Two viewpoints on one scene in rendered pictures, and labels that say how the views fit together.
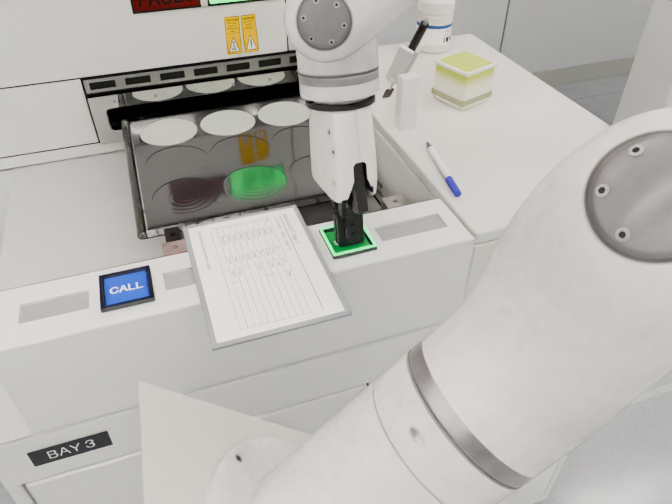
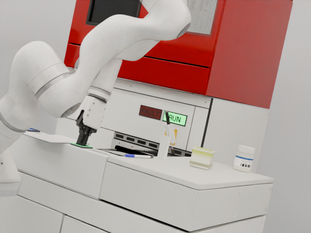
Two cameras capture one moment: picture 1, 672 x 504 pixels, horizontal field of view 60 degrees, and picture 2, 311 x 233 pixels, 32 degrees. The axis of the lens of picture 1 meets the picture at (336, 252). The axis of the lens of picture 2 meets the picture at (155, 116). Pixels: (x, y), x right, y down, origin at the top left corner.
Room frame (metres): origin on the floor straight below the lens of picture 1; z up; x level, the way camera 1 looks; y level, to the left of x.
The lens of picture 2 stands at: (-0.42, -1.62, 1.21)
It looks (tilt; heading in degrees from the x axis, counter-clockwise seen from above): 3 degrees down; 52
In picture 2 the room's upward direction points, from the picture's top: 12 degrees clockwise
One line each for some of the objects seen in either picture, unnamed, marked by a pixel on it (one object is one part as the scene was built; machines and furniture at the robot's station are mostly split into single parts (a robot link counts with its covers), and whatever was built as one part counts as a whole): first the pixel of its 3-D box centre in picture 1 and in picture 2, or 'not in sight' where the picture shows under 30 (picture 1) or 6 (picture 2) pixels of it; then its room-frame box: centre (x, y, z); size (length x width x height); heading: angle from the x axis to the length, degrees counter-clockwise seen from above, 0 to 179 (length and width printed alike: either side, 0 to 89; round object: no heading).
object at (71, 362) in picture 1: (252, 306); (51, 157); (0.51, 0.10, 0.89); 0.55 x 0.09 x 0.14; 109
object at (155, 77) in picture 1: (205, 70); (153, 145); (1.07, 0.25, 0.96); 0.44 x 0.01 x 0.02; 109
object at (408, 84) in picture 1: (403, 82); (167, 140); (0.85, -0.10, 1.03); 0.06 x 0.04 x 0.13; 19
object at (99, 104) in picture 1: (210, 103); (149, 159); (1.06, 0.25, 0.89); 0.44 x 0.02 x 0.10; 109
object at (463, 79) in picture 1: (463, 80); (202, 157); (0.93, -0.21, 1.00); 0.07 x 0.07 x 0.07; 38
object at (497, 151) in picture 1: (467, 143); (194, 187); (0.91, -0.23, 0.89); 0.62 x 0.35 x 0.14; 19
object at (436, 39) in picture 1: (434, 23); (244, 158); (1.17, -0.20, 1.01); 0.07 x 0.07 x 0.10
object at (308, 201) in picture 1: (266, 210); not in sight; (0.70, 0.10, 0.90); 0.38 x 0.01 x 0.01; 109
